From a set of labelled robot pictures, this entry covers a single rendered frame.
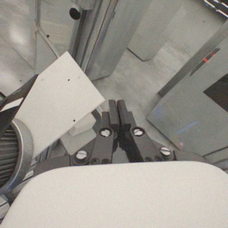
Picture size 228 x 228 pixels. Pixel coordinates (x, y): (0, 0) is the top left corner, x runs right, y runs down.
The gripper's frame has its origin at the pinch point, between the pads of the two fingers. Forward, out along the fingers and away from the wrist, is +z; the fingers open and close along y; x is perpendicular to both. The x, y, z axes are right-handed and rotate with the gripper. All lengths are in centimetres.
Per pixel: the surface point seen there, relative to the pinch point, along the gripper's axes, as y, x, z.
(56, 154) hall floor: -60, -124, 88
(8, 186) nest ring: -30.4, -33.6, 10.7
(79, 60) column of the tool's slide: -14, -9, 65
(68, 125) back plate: -13.2, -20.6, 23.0
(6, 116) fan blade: -14.0, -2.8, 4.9
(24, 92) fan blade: -14.1, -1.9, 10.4
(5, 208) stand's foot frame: -82, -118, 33
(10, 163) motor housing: -30.0, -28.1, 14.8
